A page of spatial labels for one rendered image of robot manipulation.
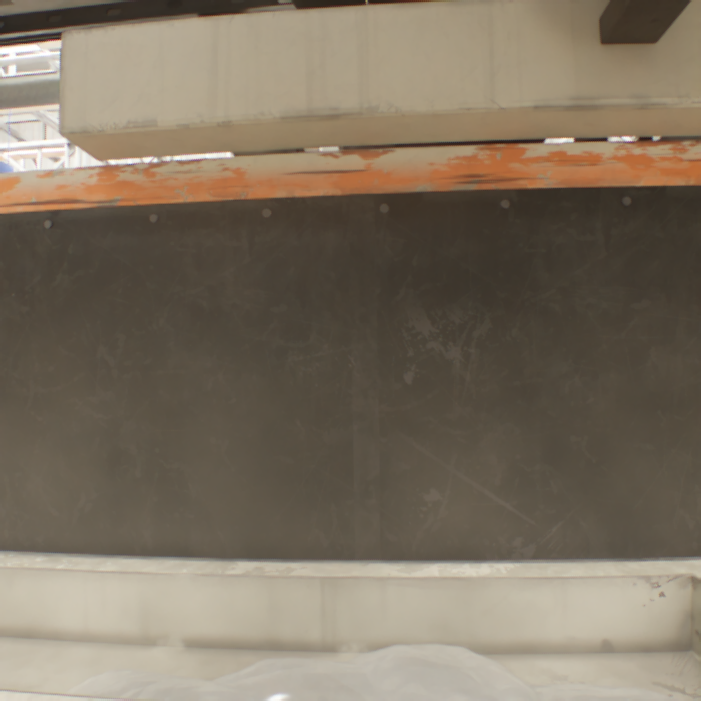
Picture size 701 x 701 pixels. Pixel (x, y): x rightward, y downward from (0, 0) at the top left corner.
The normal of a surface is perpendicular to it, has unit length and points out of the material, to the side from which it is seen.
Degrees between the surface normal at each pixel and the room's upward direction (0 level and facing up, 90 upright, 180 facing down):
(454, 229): 90
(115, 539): 90
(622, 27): 180
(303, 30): 90
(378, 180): 90
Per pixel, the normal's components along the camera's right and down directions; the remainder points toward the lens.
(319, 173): -0.07, -0.02
